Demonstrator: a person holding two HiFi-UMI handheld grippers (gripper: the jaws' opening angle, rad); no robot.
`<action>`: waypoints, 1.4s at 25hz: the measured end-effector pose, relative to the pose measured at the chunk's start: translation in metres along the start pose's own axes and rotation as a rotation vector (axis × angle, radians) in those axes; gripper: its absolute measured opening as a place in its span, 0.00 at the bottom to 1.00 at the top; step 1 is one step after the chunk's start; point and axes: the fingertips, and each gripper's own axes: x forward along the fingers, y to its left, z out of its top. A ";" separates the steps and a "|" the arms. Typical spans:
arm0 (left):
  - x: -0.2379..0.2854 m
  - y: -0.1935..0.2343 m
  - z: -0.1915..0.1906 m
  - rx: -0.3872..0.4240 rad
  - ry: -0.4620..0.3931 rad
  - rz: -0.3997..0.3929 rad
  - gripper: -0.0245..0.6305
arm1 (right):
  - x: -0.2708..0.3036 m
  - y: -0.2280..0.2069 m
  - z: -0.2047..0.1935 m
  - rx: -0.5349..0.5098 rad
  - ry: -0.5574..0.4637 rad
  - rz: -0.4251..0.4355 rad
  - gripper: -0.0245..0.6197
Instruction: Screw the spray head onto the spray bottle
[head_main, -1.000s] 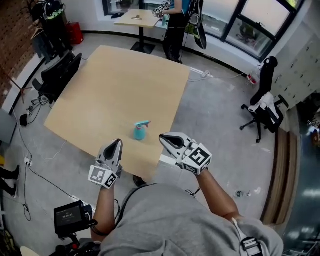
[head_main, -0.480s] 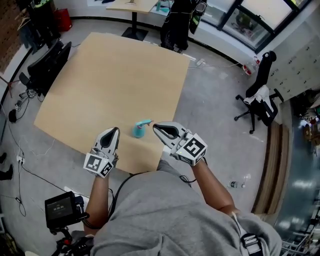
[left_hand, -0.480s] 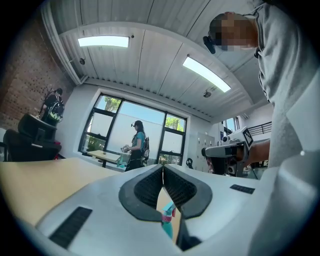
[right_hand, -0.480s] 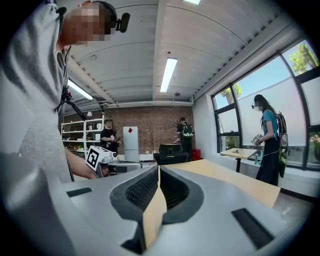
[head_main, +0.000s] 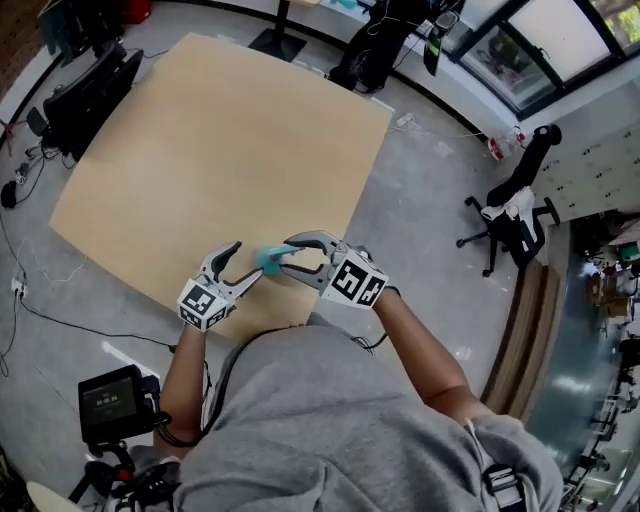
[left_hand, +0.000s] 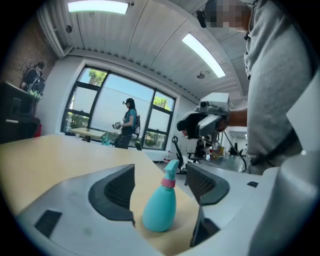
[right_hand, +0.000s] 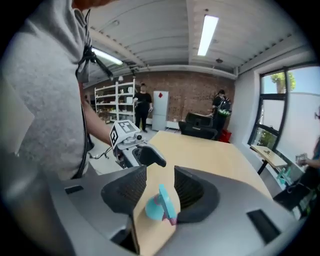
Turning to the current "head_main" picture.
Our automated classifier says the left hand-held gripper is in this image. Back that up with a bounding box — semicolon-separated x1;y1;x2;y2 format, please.
176;240;264;332

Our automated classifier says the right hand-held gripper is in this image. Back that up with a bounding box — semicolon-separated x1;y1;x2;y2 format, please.
279;229;391;312

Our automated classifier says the teal spray bottle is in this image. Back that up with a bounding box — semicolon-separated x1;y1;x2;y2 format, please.
254;247;284;278

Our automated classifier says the person's right forearm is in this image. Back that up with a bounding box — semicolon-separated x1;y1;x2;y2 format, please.
373;289;494;421

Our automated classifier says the person's left forearm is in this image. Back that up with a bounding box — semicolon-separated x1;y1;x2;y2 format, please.
158;322;210;449

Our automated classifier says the person's grey shirt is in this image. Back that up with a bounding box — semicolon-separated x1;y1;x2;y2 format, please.
172;312;564;512

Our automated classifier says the black monitor screen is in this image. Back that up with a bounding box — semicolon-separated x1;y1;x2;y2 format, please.
77;364;161;446

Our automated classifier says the clear jug with red label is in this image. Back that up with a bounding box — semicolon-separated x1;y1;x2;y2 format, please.
487;127;529;161

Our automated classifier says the white garment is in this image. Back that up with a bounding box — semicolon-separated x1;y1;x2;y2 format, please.
481;187;537;221

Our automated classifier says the wooden bench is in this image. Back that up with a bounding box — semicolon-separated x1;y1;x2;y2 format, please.
479;259;561;421

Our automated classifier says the black office chair with armrests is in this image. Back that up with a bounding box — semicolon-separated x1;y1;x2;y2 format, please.
456;124;563;279

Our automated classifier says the red box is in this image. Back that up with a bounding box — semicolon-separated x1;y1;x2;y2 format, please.
122;0;151;24

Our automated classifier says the cream seat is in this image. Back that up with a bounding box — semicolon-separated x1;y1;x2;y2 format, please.
25;481;84;512

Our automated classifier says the grey locker cabinet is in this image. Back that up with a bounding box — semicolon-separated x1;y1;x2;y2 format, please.
529;119;640;221

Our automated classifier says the grey hanging garment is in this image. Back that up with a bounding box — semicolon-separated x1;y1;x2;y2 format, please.
39;4;76;56

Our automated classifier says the black framed window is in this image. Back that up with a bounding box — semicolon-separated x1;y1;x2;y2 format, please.
452;0;640;120

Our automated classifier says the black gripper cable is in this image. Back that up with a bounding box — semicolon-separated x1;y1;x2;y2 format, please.
352;332;389;356

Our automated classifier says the black floor cable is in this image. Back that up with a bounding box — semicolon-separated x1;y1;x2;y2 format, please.
19;294;176;349

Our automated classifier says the white floor cable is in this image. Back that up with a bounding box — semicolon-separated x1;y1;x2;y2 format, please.
14;237;89;284

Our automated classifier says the small wooden pedestal table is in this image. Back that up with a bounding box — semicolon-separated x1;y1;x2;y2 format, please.
248;0;331;64

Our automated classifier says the black monitor mount rig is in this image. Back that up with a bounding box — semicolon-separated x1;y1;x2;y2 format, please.
69;439;181;512

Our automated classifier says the white shoulder strap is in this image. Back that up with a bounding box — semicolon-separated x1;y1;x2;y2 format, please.
464;417;524;511

